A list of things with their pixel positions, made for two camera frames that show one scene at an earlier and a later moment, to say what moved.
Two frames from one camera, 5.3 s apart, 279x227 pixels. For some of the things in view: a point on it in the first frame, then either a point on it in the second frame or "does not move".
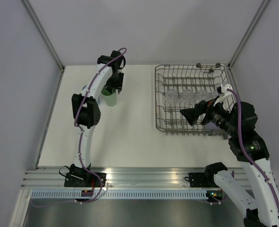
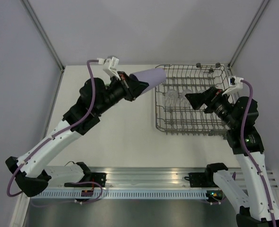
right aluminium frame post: (258, 14) does not move
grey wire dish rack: (178, 86) does not move
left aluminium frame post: (41, 31) does not move
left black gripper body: (116, 81) -> (120, 90)
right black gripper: (192, 114) -> (197, 100)
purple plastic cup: (211, 126) -> (153, 77)
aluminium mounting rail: (127, 178) does not move
